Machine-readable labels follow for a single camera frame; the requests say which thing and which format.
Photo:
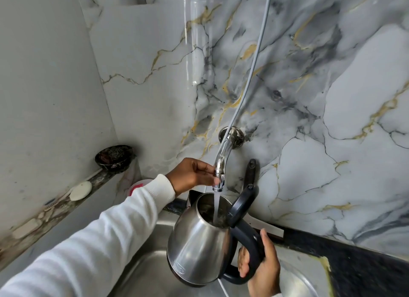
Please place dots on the person's left hand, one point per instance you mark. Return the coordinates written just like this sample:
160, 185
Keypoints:
185, 177

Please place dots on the person's right hand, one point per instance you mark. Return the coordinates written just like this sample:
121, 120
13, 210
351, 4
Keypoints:
266, 274

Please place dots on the person's left thumb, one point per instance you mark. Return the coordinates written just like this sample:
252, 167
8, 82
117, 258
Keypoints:
209, 180

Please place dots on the person's right thumb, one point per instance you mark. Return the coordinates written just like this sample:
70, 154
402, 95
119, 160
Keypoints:
266, 244

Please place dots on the chrome wall tap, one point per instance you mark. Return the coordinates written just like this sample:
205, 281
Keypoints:
223, 156

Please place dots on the stainless steel electric kettle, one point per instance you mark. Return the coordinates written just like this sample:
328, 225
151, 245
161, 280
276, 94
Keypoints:
198, 242

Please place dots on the person's left forearm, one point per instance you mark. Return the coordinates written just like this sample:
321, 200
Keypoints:
96, 242

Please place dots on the red and white container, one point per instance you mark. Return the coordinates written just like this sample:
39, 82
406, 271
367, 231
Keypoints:
135, 186

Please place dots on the black round bowl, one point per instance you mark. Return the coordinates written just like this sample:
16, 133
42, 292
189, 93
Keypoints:
114, 157

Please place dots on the stainless steel sink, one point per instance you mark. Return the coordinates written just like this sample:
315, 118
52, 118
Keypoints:
150, 271

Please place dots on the white oval soap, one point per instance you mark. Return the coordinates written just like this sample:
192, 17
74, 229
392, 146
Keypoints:
80, 191

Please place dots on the worn white soap piece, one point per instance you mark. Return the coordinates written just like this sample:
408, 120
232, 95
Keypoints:
27, 228

